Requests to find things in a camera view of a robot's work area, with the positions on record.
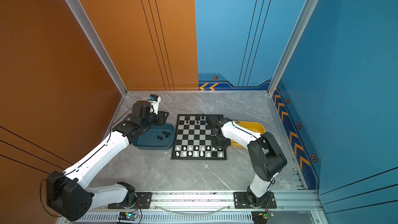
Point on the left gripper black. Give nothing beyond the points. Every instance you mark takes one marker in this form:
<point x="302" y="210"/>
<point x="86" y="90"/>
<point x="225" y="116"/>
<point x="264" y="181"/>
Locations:
<point x="161" y="115"/>

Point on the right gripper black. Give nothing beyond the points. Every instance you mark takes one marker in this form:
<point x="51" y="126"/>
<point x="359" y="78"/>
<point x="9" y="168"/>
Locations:
<point x="227" y="143"/>

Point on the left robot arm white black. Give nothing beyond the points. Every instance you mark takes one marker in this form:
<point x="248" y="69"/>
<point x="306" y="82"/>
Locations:
<point x="69" y="194"/>

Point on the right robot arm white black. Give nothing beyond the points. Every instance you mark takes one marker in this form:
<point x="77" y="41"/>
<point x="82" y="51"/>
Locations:
<point x="266" y="156"/>

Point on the white chess pieces row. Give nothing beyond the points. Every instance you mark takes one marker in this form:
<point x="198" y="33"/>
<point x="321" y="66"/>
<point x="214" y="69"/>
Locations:
<point x="198" y="152"/>

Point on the black chess pieces in tray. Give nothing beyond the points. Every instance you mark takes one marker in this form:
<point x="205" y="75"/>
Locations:
<point x="164" y="136"/>

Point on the black chess pieces on board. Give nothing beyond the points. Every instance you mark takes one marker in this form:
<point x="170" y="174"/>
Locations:
<point x="192" y="119"/>

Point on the right circuit board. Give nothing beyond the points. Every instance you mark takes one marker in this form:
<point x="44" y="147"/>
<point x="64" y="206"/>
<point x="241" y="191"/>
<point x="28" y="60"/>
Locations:
<point x="261" y="217"/>

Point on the left green circuit board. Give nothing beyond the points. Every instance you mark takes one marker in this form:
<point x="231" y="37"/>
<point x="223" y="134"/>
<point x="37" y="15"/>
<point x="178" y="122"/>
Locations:
<point x="128" y="217"/>

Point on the teal plastic tray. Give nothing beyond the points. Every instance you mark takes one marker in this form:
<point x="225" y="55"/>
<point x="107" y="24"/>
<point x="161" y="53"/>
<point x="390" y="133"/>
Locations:
<point x="148" y="140"/>

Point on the black white chessboard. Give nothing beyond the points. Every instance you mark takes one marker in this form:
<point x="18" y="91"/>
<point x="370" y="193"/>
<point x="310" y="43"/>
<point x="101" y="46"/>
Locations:
<point x="192" y="134"/>

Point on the yellow plastic tray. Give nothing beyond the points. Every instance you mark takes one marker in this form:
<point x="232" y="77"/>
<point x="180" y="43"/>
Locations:
<point x="249" y="125"/>

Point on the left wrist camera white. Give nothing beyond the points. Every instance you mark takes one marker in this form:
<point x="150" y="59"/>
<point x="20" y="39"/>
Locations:
<point x="155" y="101"/>

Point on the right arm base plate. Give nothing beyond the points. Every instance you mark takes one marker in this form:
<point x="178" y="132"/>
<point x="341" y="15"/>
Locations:
<point x="241" y="199"/>

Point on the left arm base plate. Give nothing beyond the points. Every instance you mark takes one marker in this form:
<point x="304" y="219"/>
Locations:
<point x="142" y="200"/>

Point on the aluminium mounting rail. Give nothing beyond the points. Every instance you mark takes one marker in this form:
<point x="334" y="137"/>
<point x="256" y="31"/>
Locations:
<point x="215" y="207"/>

